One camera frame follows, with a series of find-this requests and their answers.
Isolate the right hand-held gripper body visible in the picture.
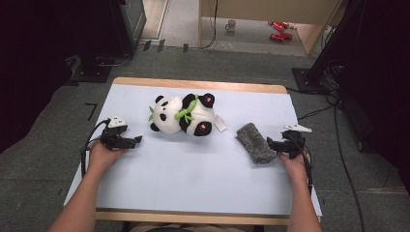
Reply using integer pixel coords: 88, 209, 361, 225
279, 125, 313, 160

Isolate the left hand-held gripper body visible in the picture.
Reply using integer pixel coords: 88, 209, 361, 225
100, 116, 131, 151

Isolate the person's left hand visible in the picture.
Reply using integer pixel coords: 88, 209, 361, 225
87, 140, 129, 177

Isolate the person's right hand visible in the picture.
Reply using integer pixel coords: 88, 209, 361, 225
278, 151, 309, 186

